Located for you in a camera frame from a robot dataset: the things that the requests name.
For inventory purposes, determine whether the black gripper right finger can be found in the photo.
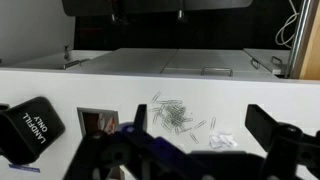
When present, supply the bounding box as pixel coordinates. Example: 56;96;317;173
244;104;320;180

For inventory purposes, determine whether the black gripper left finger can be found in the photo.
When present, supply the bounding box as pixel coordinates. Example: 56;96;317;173
63;104;208;180

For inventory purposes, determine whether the small white paper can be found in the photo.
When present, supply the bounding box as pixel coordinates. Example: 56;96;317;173
208;131;239;150

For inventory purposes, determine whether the black landfill only bin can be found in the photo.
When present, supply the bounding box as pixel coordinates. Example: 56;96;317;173
0;96;67;166

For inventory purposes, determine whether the pile of silver paper clips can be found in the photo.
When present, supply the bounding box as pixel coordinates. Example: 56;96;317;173
148;98;195;135

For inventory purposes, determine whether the small white cabinet drawer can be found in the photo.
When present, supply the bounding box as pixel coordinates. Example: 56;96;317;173
243;47;292;76

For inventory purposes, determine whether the wooden panel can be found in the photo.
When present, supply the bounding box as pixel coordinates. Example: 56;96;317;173
299;0;320;81

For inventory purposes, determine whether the blue label sticker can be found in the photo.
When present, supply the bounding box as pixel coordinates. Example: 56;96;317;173
8;162;41;174

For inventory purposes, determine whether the silver metal pole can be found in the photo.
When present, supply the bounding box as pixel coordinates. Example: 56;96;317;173
285;0;316;80

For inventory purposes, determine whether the wide white cabinet drawer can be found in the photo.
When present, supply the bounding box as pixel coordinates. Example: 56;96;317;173
159;48;279;81

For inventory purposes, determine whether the black monitor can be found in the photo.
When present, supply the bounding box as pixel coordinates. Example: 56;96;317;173
61;0;254;23

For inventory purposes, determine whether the metal drawer handle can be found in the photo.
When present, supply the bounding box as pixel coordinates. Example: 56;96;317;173
270;55;284;67
200;66;234;77
250;57;261;70

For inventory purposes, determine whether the long metal bar handle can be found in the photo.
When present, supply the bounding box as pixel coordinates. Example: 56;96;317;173
61;58;91;71

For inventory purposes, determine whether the white cable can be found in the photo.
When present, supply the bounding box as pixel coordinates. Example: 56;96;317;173
274;0;301;50

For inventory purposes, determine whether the white cabinet with bar handle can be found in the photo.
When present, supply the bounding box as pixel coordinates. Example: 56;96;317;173
8;49;111;71

